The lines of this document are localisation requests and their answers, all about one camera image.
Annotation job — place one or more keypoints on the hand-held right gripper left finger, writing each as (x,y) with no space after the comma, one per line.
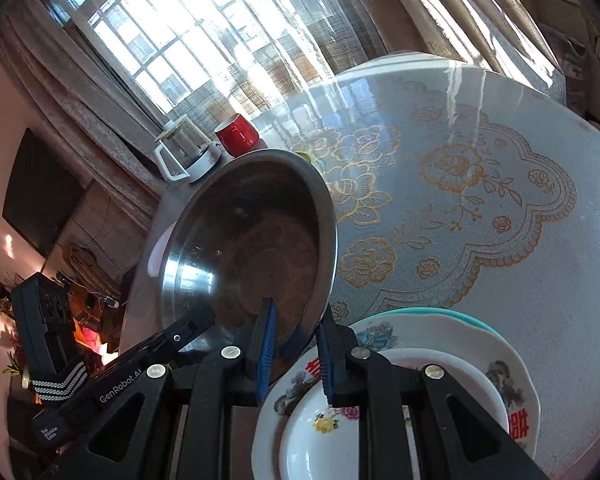
(266,355)

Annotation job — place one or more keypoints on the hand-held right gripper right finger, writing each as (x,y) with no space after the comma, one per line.
(325,365)

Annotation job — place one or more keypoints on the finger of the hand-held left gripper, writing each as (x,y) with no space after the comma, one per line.
(185,332)

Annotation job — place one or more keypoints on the stainless steel bowl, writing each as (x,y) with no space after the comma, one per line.
(250,240)

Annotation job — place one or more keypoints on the white floral deep plate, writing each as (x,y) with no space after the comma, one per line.
(450,365)

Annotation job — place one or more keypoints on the teal plastic plate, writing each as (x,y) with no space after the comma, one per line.
(460,316)

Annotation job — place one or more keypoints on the white scalloped plate red print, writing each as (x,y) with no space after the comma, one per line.
(510,390)

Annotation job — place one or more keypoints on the yellow plastic bowl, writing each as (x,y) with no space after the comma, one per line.
(306,158)

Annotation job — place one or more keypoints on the white charger plug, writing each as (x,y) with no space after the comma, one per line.
(111,302)

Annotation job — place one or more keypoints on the brown wicker chair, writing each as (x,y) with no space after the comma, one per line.
(82,260)

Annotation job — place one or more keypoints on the black television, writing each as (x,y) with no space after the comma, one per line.
(40,195)

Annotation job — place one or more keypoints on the white glass electric kettle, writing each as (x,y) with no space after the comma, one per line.
(185,152)

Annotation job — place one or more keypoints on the red mug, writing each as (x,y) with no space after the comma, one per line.
(237,135)

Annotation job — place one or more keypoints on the beige patterned curtain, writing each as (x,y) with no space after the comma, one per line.
(455,15)
(80,110)

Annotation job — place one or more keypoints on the large barred window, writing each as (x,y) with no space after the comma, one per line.
(180,25)

